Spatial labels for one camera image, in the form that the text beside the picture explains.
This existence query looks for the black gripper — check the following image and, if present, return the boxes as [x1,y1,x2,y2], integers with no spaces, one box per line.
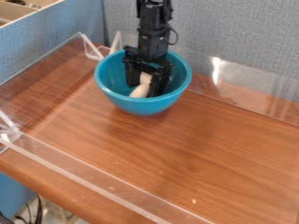
[123,25,172,97]

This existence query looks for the white brown toy mushroom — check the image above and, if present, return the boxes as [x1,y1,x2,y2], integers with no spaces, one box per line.
[130,72,152,98]

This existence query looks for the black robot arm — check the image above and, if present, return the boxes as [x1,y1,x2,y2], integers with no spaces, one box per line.
[123,0,174,97]

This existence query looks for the blue plastic bowl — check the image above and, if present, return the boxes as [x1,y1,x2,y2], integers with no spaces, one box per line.
[94,50,192,116]

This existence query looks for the clear acrylic barrier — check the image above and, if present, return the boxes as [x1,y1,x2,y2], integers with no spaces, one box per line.
[0,35,299,224]

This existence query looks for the wooden shelf box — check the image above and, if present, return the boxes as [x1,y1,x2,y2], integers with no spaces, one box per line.
[0,0,66,28]

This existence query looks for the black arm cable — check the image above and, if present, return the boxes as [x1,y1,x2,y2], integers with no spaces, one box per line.
[163,25,180,46]

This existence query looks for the black floor cables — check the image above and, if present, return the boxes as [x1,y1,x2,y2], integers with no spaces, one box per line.
[0,194,44,224]

